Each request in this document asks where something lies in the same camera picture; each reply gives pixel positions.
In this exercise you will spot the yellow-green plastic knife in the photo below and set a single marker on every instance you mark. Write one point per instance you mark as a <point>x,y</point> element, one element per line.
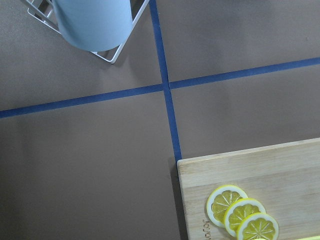
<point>304,238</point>

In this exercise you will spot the white wire cup rack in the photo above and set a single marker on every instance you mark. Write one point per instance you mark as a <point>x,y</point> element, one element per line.
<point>43,11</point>

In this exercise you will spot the light blue cup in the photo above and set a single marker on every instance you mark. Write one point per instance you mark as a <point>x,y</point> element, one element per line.
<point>94,25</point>

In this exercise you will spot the lemon slice far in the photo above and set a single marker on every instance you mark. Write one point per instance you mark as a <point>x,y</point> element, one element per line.
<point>220,200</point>

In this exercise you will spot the wooden cutting board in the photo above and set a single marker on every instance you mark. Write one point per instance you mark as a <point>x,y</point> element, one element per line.
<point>285,178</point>

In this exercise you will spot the lemon slice near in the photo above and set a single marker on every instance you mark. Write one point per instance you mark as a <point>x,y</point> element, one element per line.
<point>258,226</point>

